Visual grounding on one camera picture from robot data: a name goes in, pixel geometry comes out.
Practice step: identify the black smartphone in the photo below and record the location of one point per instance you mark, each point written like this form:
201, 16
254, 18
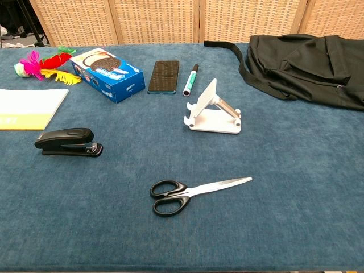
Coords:
164, 76

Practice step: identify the green marker pen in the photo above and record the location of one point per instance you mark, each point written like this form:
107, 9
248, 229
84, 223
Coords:
190, 80

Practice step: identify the woven rattan folding screen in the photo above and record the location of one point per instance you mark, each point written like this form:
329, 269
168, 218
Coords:
182, 20

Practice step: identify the yellow white notepad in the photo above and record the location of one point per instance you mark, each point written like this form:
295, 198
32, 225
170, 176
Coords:
25, 108

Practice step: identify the black tripod stand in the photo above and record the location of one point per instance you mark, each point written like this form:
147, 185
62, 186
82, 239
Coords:
32, 25

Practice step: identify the colourful feather shuttlecock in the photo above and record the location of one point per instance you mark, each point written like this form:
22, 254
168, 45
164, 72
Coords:
42, 66

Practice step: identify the white folding phone stand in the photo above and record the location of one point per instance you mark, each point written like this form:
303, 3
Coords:
210, 112

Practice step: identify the black backpack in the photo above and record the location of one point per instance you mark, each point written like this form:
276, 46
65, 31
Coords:
307, 65

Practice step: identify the blue cookie box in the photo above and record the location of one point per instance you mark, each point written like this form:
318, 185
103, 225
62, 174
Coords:
109, 76

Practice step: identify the black stapler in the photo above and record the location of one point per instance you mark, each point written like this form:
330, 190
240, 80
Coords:
65, 136

